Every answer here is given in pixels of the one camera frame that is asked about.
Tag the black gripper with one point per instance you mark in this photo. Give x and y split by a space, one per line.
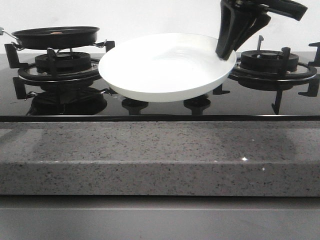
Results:
229 39

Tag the white plate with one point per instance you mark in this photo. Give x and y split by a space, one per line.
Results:
165 67

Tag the black frying pan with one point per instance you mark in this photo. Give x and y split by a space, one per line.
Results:
69 32

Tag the right black gas burner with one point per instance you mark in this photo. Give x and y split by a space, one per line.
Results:
268 61

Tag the black gas burner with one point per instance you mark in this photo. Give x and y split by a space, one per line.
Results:
65 62
268 61

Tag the right black pan support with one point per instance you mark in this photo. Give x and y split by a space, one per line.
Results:
293 73

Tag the black pan support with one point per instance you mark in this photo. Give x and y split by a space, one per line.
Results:
293 73
54 82

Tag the left black gas burner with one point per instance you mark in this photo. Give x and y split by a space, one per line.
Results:
65 62

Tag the black glass gas hob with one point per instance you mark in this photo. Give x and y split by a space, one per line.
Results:
236 100

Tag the left black pan support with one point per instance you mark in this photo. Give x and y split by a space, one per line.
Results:
54 82

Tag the grey cabinet front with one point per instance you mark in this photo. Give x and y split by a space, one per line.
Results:
159 218

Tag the chrome wire pan trivet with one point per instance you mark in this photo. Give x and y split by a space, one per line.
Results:
52 46

